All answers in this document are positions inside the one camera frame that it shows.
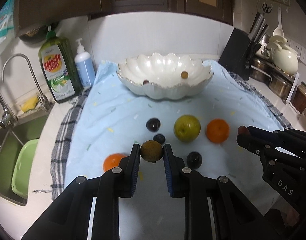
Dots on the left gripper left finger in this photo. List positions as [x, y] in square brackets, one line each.
[89, 200]

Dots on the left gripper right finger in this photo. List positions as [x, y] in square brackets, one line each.
[214, 208]

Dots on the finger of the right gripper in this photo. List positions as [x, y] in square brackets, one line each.
[263, 135]
[252, 144]

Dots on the orange mandarin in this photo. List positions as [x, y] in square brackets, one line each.
[217, 131]
[112, 161]

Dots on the dark plum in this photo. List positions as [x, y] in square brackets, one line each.
[194, 160]
[153, 124]

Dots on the green apple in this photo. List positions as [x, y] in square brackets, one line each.
[187, 128]

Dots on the small brown longan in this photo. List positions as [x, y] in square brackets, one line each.
[184, 75]

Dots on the person right hand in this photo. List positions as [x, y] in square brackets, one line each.
[289, 214]

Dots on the black white plaid cloth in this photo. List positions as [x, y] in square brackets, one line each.
[62, 143]

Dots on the jar of red sauce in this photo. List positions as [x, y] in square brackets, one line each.
[299, 99]

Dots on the stainless steel pots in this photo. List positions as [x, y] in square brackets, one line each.
[264, 70]

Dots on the light blue patterned cloth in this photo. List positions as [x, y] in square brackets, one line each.
[113, 119]

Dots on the green plastic basin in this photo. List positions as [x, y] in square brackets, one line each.
[21, 174]

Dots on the white ceramic teapot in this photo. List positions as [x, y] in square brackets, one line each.
[283, 56]

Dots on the stainless steel sink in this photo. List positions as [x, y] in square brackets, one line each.
[11, 142]

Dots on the black knife block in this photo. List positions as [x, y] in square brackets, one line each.
[241, 47]

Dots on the white ladle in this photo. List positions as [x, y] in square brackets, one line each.
[279, 30]

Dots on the white scalloped ceramic bowl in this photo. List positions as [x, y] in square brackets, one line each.
[164, 74]

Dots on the small chrome gooseneck faucet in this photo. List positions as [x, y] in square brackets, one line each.
[18, 75]

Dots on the yellow sponge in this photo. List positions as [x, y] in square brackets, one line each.
[30, 104]

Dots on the black scissors on hook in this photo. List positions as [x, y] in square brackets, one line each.
[266, 9]

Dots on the blue white pump bottle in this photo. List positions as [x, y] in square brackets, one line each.
[84, 65]

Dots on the green dish soap bottle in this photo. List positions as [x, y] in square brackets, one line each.
[58, 67]

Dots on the hanging plastic bag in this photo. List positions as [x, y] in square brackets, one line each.
[6, 23]

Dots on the wall power socket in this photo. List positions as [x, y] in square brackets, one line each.
[301, 50]

